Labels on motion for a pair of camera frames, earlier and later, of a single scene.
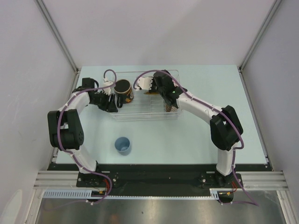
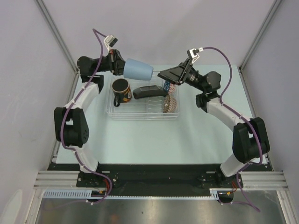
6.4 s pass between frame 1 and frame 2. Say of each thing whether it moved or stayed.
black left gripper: moved
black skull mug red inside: stayed
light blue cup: moved
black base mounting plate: stayed
